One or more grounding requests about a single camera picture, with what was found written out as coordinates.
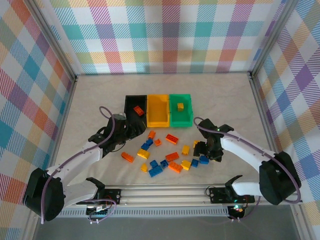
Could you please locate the long yellow lego brick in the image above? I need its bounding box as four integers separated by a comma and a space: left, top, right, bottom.
136, 148, 151, 160

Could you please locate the black plastic bin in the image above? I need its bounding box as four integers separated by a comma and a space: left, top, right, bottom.
124, 94, 148, 127

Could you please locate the yellow plastic bin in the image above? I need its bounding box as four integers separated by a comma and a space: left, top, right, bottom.
146, 93, 171, 128

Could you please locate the green plastic bin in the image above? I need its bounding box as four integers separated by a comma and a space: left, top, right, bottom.
169, 93, 195, 129

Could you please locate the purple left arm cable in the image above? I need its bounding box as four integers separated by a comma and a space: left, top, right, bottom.
41, 106, 127, 225

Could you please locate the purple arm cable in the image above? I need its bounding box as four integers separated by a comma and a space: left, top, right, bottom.
193, 116, 303, 204
41, 106, 127, 225

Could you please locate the thin black left gripper cable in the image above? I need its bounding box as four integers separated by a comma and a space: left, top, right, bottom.
109, 141, 126, 154

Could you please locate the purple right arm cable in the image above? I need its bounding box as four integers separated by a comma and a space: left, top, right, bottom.
193, 116, 303, 204

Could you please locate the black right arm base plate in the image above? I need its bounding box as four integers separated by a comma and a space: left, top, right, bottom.
208, 186, 256, 204

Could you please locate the aluminium side rail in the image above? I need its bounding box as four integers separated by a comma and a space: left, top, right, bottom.
46, 76, 78, 176
247, 71, 278, 153

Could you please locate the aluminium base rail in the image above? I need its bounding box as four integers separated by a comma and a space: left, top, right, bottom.
74, 184, 305, 206

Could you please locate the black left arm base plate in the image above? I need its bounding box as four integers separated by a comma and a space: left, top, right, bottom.
98, 188, 123, 205

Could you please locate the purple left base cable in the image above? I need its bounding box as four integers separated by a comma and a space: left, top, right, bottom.
86, 199, 118, 225

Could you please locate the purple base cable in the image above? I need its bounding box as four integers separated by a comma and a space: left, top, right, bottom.
228, 194, 261, 223
86, 199, 118, 225

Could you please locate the grey slotted cable duct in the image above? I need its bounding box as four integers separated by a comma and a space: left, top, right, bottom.
53, 208, 230, 218

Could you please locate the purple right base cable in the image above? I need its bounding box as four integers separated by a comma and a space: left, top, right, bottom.
228, 194, 261, 223

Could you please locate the aluminium frame post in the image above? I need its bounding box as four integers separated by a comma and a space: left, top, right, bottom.
29, 0, 78, 83
248, 0, 301, 80

